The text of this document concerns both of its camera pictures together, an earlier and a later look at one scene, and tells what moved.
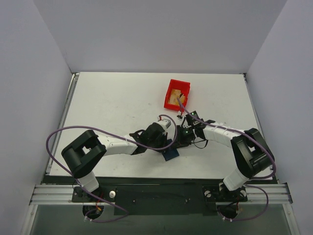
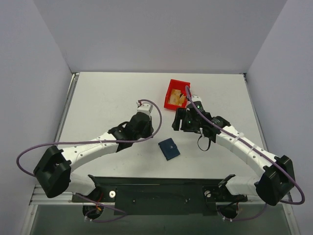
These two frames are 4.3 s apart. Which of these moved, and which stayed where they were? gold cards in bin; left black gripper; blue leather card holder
Moved: left black gripper
Stayed: gold cards in bin; blue leather card holder
